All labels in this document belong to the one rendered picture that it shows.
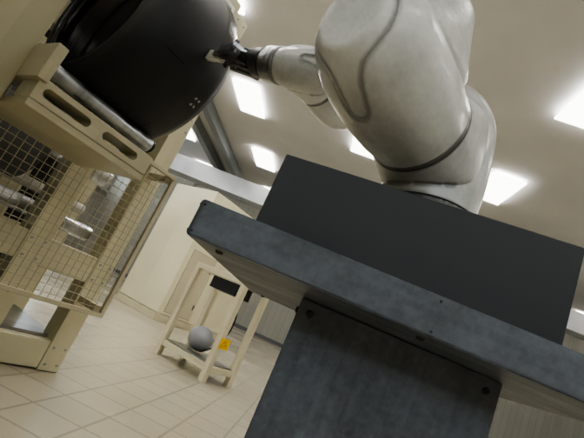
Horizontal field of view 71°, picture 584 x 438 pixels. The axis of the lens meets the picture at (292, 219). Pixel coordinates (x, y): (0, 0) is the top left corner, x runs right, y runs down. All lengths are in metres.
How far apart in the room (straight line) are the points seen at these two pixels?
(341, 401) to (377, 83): 0.36
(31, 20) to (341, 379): 1.09
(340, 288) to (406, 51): 0.26
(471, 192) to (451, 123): 0.13
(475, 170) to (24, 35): 1.06
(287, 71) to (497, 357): 0.75
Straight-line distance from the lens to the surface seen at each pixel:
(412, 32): 0.50
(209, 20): 1.31
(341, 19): 0.52
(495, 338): 0.42
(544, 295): 0.52
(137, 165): 1.29
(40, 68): 1.15
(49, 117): 1.16
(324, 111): 1.07
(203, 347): 3.50
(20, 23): 1.26
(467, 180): 0.65
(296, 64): 0.97
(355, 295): 0.39
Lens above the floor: 0.56
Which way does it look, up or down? 14 degrees up
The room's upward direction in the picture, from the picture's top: 24 degrees clockwise
